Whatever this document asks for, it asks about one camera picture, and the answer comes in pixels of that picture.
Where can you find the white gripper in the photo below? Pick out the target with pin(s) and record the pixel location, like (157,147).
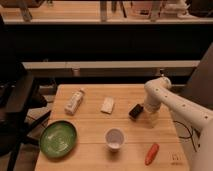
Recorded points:
(152,118)

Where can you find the black eraser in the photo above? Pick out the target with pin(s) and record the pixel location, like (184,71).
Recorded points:
(136,111)

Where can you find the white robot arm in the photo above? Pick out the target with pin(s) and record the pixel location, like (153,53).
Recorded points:
(158,93)

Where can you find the white sponge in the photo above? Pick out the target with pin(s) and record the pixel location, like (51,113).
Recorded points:
(107,106)

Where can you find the orange carrot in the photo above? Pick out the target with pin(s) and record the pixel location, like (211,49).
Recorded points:
(151,154)

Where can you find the white paper cup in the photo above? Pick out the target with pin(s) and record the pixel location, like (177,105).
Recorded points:
(114,139)

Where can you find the grey chair back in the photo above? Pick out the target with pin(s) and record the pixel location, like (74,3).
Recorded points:
(199,88)

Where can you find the green plate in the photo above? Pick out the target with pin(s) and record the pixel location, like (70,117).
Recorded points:
(58,139)

